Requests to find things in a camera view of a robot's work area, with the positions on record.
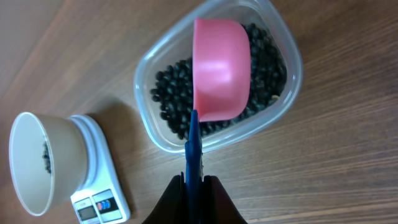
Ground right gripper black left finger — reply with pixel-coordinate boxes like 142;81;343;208
143;172;187;224

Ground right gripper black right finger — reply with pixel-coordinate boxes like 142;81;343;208
200;175;247;224

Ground pink scoop with blue handle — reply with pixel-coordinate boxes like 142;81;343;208
185;19;251;223

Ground white digital kitchen scale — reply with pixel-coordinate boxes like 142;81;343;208
69;115;131;224

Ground white round bowl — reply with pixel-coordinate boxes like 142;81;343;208
9;112;88;216

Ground black beans in bowl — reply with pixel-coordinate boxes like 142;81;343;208
42;142;52;174

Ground clear plastic food container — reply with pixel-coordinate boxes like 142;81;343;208
134;1;303;154

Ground black beans pile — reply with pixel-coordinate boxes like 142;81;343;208
149;23;287;139

